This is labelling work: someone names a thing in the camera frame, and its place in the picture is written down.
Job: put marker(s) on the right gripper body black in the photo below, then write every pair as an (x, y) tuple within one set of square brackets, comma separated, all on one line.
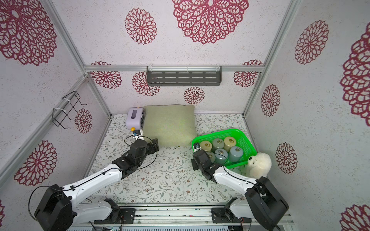
[(198, 156)]

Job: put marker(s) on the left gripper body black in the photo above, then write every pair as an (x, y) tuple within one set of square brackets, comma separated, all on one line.
[(150, 149)]

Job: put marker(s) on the yellow-green canister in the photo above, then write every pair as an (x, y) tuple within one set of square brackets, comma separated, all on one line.
[(206, 146)]

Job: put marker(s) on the blue-grey canister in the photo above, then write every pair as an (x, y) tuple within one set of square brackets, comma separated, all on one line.
[(221, 156)]

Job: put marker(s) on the grey-green canister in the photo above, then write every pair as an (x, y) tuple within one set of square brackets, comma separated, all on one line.
[(217, 143)]

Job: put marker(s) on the yellow canister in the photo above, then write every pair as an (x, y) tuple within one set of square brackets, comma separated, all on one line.
[(229, 142)]

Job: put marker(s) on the blue canister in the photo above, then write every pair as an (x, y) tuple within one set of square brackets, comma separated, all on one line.
[(235, 154)]

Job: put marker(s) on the green plastic basket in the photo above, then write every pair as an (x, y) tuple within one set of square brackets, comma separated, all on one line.
[(241, 141)]

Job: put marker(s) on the green canister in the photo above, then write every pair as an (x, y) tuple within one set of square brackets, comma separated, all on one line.
[(211, 156)]

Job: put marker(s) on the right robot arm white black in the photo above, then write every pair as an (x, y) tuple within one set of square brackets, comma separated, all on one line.
[(262, 200)]

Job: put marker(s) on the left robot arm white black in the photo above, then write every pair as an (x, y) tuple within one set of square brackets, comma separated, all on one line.
[(62, 207)]

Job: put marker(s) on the green linen cushion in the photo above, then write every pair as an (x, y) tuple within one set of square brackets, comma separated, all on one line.
[(172, 125)]

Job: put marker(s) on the lilac toaster toy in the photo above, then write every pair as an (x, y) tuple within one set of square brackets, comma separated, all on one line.
[(135, 118)]

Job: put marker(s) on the white plush dog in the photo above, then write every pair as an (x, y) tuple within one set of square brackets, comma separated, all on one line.
[(259, 166)]

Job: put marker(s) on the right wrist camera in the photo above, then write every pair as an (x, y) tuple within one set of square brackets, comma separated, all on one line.
[(196, 147)]

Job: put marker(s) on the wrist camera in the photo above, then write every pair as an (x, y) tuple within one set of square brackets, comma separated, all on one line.
[(137, 134), (196, 147)]

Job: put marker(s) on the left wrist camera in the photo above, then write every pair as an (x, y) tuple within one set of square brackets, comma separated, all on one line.
[(137, 134)]

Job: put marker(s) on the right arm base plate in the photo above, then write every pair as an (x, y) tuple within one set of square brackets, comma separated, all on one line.
[(221, 215)]

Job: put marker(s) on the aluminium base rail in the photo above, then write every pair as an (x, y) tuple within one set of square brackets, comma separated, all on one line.
[(177, 215)]

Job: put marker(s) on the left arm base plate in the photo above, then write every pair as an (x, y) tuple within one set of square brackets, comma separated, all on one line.
[(123, 216)]

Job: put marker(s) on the grey wall shelf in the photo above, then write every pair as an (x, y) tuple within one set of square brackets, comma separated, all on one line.
[(184, 77)]

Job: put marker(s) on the black wire wall rack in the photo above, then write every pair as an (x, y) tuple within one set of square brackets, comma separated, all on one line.
[(69, 103)]

